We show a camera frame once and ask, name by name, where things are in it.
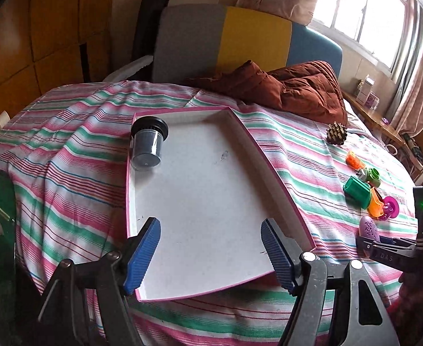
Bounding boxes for purple carved egg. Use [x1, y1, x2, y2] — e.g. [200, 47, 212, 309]
[360, 216, 380, 242]

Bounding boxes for magenta plastic funnel cup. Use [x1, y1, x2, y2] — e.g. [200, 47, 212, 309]
[379, 196, 399, 220]

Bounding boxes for orange cube block toy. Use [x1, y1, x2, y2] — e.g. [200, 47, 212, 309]
[345, 151, 366, 170]

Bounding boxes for orange plastic scoop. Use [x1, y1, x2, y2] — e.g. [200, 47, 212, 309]
[367, 187, 384, 219]

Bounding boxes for green plastic holder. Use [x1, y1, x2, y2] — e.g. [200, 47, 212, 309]
[343, 176, 371, 209]

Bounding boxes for green plug-in device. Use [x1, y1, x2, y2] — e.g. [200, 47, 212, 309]
[355, 168, 381, 187]

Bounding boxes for white tray with pink rim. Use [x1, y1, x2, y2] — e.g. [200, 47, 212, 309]
[126, 107, 316, 302]

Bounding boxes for wooden side table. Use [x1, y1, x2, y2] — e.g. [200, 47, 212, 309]
[342, 91, 423, 185]

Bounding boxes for clear jar with black lid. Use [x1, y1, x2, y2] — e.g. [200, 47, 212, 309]
[130, 116, 169, 170]

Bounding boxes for brown pine cone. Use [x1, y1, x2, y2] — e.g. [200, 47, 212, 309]
[326, 122, 348, 145]

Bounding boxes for striped pink green bedspread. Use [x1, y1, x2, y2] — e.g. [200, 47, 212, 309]
[0, 81, 417, 345]

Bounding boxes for pink window curtain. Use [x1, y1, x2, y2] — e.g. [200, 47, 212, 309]
[388, 13, 423, 137]

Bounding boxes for rust brown quilted blanket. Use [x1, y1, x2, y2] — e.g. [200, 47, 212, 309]
[186, 60, 348, 125]

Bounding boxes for grey yellow blue headboard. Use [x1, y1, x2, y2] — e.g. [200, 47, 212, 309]
[152, 4, 343, 84]

